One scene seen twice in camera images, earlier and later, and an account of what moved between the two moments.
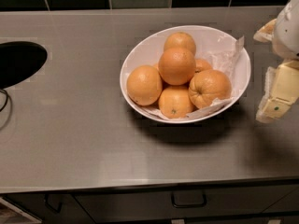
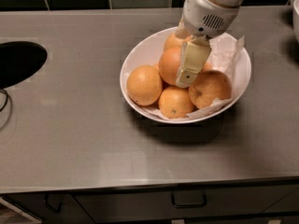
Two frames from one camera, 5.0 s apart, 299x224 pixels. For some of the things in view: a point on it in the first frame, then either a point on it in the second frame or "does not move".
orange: x=177 y=66 does not move
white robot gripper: x=288 y=32 → x=206 y=19
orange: x=144 y=85 does not move
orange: x=206 y=87 does not move
